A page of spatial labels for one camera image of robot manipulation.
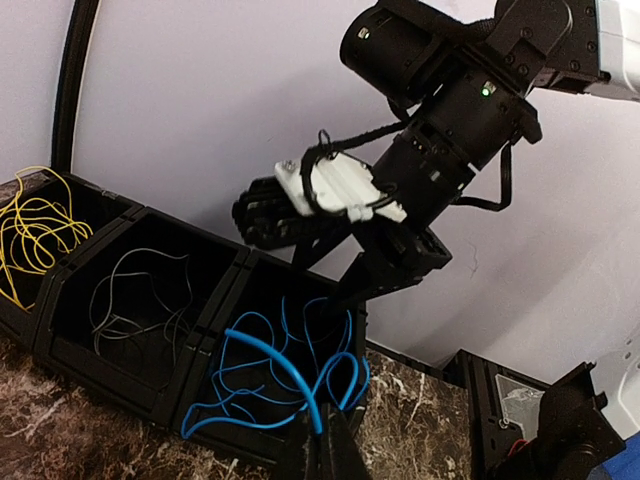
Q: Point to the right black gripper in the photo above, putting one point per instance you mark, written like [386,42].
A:
[395,256]

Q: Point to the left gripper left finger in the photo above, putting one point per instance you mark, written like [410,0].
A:
[307,452]

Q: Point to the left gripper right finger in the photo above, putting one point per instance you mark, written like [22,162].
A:
[341,459]

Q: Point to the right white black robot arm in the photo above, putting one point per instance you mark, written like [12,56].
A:
[460,95]

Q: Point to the black three-compartment bin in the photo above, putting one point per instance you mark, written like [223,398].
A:
[220,344]

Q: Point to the blue object at corner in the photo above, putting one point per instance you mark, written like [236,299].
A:
[624,466]

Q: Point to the right black frame post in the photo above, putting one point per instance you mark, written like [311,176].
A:
[74,58]

